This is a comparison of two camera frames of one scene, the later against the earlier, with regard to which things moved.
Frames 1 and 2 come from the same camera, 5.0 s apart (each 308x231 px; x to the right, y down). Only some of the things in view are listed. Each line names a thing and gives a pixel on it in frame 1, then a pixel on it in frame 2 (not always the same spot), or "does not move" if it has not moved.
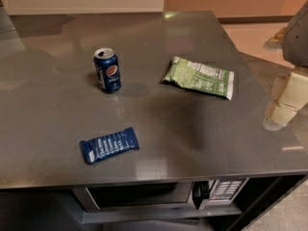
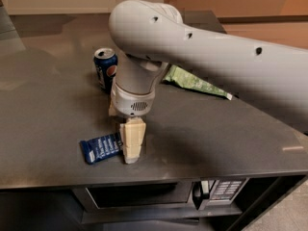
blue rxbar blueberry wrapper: x=96 y=148 does not move
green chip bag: x=200 y=77 does not move
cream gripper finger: x=292 y=93 -> x=133 y=130
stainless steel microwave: x=188 y=195 does not move
